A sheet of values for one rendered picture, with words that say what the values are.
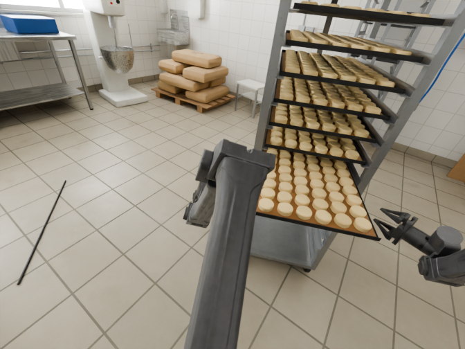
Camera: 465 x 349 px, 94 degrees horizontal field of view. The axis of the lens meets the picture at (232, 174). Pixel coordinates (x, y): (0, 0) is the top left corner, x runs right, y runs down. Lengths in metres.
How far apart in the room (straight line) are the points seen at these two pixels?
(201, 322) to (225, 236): 0.08
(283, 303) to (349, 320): 0.36
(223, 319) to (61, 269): 1.50
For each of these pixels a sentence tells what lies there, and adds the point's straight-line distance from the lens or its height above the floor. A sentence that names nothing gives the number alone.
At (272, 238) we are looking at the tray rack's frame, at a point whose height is 0.15.
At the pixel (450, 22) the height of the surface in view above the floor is 1.32.
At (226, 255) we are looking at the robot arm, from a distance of 0.25.
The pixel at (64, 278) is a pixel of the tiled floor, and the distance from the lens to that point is 1.65.
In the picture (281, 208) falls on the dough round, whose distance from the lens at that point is 0.73.
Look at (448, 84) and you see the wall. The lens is 3.49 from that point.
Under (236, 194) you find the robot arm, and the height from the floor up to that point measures 1.12.
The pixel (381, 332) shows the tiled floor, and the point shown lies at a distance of 1.64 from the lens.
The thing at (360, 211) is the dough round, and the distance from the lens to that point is 0.86.
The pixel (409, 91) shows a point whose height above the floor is 1.14.
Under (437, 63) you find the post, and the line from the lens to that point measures 0.89.
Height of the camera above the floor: 1.29
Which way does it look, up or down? 37 degrees down
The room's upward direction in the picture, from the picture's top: 7 degrees clockwise
